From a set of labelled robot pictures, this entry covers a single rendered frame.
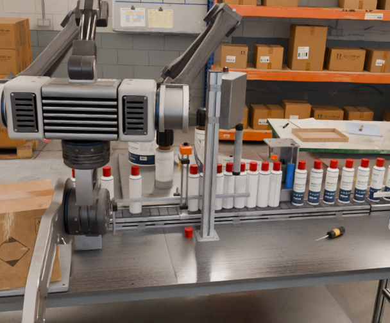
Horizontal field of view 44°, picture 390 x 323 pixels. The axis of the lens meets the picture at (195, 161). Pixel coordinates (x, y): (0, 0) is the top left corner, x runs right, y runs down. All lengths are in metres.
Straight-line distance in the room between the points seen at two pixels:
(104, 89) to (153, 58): 5.10
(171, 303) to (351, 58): 4.12
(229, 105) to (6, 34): 3.67
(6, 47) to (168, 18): 2.06
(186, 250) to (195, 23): 4.62
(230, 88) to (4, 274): 0.98
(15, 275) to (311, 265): 1.03
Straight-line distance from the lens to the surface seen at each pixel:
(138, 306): 2.61
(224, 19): 1.65
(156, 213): 2.04
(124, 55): 6.42
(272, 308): 2.65
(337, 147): 3.37
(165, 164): 2.23
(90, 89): 1.31
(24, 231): 1.60
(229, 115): 1.77
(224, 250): 1.89
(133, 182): 1.97
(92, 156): 1.37
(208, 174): 1.84
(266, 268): 1.81
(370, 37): 6.83
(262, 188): 2.10
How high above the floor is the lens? 1.78
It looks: 20 degrees down
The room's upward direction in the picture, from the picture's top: 2 degrees clockwise
